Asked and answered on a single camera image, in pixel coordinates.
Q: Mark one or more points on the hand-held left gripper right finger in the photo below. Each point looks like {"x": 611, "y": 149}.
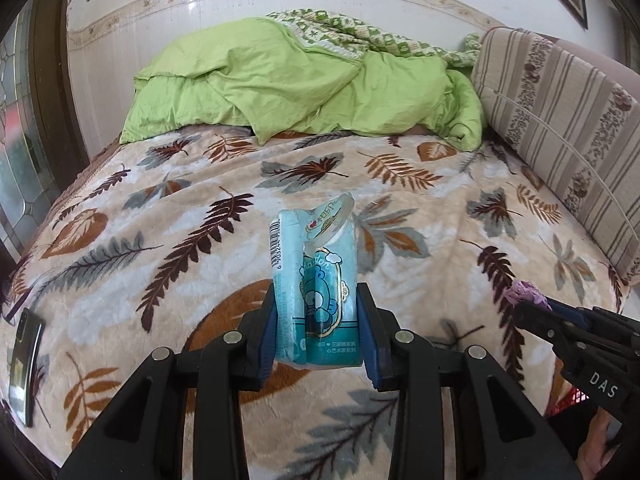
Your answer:
{"x": 370, "y": 350}

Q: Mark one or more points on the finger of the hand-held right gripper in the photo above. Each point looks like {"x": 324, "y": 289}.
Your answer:
{"x": 610, "y": 322}
{"x": 550, "y": 327}

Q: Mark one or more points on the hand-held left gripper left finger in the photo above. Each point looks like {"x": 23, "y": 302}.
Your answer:
{"x": 265, "y": 345}

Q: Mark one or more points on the red plastic basket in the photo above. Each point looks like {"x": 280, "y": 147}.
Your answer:
{"x": 570, "y": 400}

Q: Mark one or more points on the purple wrapper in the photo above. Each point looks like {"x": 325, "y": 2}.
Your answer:
{"x": 525, "y": 292}

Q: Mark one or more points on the teal tissue packet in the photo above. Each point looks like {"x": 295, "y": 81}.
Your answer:
{"x": 320, "y": 300}

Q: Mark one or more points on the person's right hand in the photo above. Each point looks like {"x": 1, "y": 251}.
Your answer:
{"x": 605, "y": 440}

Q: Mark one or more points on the dark trousers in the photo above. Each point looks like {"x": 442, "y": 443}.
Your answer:
{"x": 560, "y": 440}

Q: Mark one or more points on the leaf print blanket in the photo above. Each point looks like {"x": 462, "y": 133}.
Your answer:
{"x": 150, "y": 220}

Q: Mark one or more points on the striped floral cushion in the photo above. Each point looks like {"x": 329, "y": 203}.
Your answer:
{"x": 560, "y": 110}

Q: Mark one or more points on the black smartphone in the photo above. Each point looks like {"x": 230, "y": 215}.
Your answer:
{"x": 25, "y": 370}

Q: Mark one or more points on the green duvet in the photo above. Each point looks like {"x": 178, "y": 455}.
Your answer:
{"x": 275, "y": 80}

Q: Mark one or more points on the stained glass door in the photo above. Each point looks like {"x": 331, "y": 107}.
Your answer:
{"x": 20, "y": 160}

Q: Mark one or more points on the green patterned quilt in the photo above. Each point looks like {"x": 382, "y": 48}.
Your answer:
{"x": 370, "y": 35}

